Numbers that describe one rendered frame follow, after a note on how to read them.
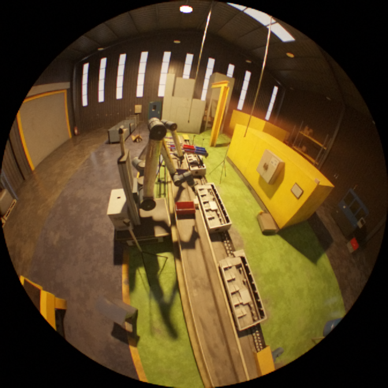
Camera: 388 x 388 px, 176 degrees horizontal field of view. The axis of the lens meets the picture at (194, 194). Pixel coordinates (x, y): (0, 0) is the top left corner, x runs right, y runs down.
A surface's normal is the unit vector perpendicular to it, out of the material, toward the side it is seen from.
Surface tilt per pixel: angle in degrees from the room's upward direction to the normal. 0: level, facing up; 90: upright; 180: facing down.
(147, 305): 0
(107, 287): 0
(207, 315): 0
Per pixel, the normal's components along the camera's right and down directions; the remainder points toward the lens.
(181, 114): 0.19, 0.69
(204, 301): 0.15, -0.73
